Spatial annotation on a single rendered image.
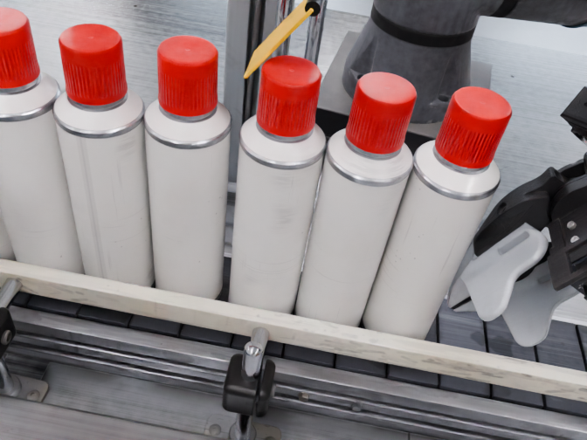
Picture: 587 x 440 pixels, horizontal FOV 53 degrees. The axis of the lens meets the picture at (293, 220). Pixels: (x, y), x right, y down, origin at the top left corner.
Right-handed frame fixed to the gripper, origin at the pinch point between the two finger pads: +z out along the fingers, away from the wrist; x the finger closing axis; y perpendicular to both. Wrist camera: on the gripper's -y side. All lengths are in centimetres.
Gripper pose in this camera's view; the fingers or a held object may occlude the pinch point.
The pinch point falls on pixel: (464, 290)
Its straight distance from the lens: 44.4
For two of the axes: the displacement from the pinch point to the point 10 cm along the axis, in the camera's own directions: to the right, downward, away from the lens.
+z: -5.9, 5.2, 6.2
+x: 7.9, 5.2, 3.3
